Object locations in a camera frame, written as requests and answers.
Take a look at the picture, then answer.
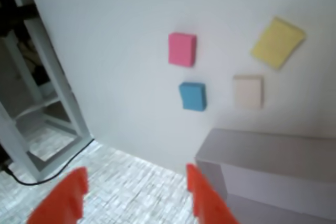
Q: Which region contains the yellow foam cuboid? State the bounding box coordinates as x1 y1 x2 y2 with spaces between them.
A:
249 16 306 71

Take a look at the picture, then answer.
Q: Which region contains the thin black power cable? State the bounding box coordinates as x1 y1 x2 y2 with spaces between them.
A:
5 139 95 186

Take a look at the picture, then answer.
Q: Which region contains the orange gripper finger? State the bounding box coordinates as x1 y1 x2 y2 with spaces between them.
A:
186 163 240 224
26 166 89 224

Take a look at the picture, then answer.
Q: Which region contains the beige foam cuboid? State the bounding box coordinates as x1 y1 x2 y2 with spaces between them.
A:
232 74 265 109

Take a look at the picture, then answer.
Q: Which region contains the pink foam cuboid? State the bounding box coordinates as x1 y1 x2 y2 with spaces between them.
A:
167 31 197 69

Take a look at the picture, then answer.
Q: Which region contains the white shelf frame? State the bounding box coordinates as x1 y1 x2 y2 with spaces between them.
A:
0 0 92 182

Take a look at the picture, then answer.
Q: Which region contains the white cardboard box bin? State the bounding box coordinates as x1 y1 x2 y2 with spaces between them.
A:
194 128 336 224

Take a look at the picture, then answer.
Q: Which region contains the blue foam cuboid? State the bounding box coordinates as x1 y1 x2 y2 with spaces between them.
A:
178 81 207 113

